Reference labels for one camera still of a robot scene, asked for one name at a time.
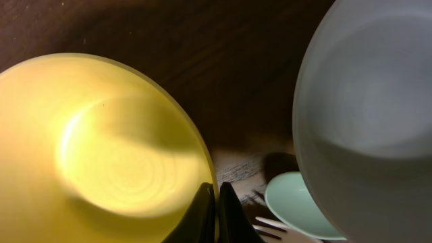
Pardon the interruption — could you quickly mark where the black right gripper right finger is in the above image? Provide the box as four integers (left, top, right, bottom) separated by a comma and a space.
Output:
219, 182, 265, 243

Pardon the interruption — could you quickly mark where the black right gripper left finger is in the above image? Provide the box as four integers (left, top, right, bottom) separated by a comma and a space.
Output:
163, 182, 215, 243

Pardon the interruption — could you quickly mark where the mint green plastic spoon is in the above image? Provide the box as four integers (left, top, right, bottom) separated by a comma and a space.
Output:
265, 171, 346, 240

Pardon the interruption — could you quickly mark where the yellow plastic bowl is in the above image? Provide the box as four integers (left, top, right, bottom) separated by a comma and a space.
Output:
1, 53, 217, 243

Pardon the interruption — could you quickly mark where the grey plastic bowl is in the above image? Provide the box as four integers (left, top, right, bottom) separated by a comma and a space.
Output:
293, 0, 431, 242

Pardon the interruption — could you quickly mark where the pink plastic fork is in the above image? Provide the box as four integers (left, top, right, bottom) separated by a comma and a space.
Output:
253, 217, 323, 243

